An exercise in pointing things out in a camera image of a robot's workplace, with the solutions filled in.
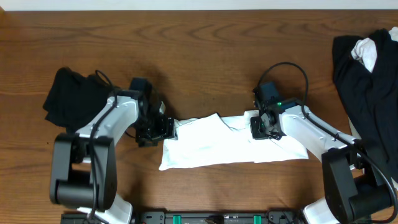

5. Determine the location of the white t-shirt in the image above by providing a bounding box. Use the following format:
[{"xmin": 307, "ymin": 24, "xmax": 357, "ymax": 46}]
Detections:
[{"xmin": 159, "ymin": 110, "xmax": 308, "ymax": 170}]

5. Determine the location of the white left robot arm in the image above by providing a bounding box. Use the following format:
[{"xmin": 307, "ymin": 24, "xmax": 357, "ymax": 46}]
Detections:
[{"xmin": 49, "ymin": 90, "xmax": 176, "ymax": 223}]

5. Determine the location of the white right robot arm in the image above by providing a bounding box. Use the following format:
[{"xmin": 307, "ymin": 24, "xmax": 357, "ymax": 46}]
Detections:
[{"xmin": 251, "ymin": 96, "xmax": 397, "ymax": 223}]

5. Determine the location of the folded black garment left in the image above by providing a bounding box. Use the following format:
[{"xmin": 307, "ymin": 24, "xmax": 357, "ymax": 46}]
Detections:
[{"xmin": 43, "ymin": 67, "xmax": 113, "ymax": 133}]

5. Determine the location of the black garment pile right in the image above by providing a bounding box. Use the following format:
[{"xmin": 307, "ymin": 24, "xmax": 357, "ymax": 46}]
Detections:
[{"xmin": 332, "ymin": 35, "xmax": 397, "ymax": 180}]

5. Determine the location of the white garment in pile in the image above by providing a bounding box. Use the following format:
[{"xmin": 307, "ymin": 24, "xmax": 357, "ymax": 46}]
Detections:
[{"xmin": 351, "ymin": 27, "xmax": 397, "ymax": 75}]

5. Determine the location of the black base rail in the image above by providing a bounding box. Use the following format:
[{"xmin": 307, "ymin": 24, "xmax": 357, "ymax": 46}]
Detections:
[{"xmin": 60, "ymin": 210, "xmax": 305, "ymax": 224}]

